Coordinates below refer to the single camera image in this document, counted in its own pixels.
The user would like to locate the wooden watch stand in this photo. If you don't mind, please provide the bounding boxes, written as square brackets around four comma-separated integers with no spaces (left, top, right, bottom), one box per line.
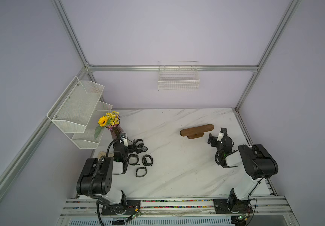
[180,124,214,139]

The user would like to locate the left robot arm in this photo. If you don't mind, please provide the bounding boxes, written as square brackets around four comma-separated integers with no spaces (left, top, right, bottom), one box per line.
[76,132,129,226]

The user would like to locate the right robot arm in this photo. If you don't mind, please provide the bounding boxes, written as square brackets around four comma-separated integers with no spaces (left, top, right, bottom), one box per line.
[207,128,278,215]

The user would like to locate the black watch dark dial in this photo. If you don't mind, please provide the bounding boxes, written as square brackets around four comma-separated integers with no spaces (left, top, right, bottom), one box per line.
[136,146,148,154]

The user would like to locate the black watch white markings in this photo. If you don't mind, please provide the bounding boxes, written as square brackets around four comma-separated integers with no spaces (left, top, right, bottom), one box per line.
[142,154,154,167]

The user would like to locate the thin black silver-face watch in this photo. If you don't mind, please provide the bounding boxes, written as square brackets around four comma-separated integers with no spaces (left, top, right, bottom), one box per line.
[135,167,147,178]

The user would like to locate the purple glass vase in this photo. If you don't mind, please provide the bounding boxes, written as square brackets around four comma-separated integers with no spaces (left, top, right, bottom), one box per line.
[110,125,127,140]

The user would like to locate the yellow sunflower bouquet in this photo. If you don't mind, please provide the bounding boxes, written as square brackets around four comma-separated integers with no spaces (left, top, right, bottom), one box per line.
[94,111,121,140]

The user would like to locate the white two-tier mesh shelf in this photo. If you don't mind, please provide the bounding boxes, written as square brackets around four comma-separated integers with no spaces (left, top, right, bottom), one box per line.
[47,77,112,149]

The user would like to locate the black rugged strap watch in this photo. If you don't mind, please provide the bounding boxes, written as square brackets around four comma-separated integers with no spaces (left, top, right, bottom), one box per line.
[127,154,140,166]

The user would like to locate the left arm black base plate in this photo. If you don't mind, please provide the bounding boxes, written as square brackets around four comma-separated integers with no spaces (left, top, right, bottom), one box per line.
[100,200,141,216]

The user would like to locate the white wire wall basket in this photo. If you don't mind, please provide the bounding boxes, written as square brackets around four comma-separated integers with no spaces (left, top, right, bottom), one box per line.
[158,61,200,91]

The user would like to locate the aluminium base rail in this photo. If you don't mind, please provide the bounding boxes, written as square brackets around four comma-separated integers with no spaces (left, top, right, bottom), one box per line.
[57,196,299,226]

